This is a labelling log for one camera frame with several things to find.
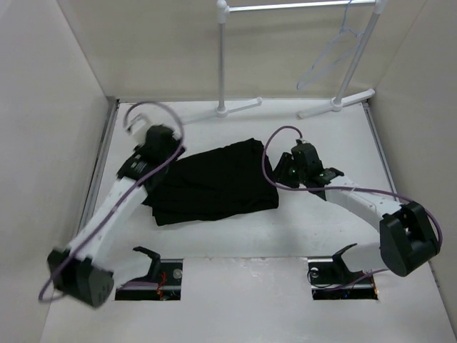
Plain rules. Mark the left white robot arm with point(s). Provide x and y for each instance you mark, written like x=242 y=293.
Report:
x=78 y=271

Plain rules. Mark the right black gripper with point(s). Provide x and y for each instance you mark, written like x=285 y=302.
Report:
x=280 y=172

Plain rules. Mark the light blue wire hanger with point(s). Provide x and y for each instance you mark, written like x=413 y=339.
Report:
x=337 y=50

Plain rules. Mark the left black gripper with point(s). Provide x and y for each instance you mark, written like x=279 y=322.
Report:
x=175 y=148

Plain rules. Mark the white clothes rack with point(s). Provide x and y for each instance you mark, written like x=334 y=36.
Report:
x=334 y=104

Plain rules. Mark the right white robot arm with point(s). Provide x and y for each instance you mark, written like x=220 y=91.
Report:
x=406 y=237

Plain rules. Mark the black trousers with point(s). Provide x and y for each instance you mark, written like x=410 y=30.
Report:
x=214 y=185

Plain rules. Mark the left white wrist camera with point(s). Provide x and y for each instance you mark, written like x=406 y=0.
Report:
x=138 y=128

